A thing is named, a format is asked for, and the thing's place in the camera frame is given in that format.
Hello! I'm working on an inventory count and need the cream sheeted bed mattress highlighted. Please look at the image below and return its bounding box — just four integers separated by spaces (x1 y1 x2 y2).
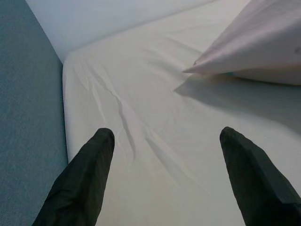
62 0 301 226

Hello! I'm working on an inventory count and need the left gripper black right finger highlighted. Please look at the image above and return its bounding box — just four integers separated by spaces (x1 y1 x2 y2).
220 126 301 226

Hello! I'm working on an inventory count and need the pink pillow with coloured dots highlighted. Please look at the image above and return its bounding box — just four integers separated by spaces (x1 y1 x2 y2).
182 0 301 85

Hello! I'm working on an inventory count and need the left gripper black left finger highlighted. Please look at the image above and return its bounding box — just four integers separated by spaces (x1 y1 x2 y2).
32 127 116 226

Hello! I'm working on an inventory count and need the teal upholstered bed frame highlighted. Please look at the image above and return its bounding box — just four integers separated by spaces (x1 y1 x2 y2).
0 0 69 226

